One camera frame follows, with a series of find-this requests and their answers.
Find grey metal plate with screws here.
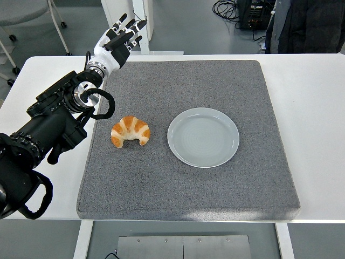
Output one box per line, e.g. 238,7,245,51
116,235,253,259

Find black equipment box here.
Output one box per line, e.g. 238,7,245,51
237,0,277,31

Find white table leg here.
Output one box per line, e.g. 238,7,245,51
274,222,296,259
72,220,94,259

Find black floor cables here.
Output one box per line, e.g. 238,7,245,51
211,0,267,43

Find grey speckled mat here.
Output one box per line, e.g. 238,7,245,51
76,59,301,222

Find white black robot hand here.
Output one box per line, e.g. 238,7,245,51
91,12,149,74

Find golden croissant bread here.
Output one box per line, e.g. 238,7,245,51
111,115,151,148

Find white column stand with base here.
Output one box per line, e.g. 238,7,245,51
107,0,185,56

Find grey chair with casters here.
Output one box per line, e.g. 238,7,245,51
0,0,73,87

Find grey round plate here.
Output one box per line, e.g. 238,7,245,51
167,107,240,168

